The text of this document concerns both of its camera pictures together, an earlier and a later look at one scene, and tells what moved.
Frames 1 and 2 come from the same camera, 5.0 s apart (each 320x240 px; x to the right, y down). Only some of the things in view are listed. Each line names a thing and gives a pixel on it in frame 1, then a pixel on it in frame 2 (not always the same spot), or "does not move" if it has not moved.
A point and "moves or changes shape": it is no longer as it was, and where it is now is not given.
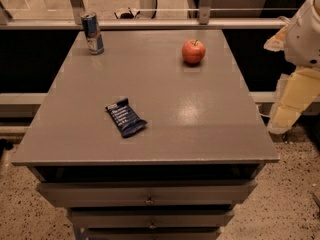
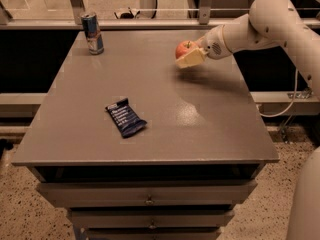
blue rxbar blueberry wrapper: (125, 117) does not move
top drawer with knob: (150, 193) does not move
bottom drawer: (153, 233) does not move
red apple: (193, 51) moves or changes shape
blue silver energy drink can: (92, 30) does not move
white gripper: (304, 42) to (212, 43)
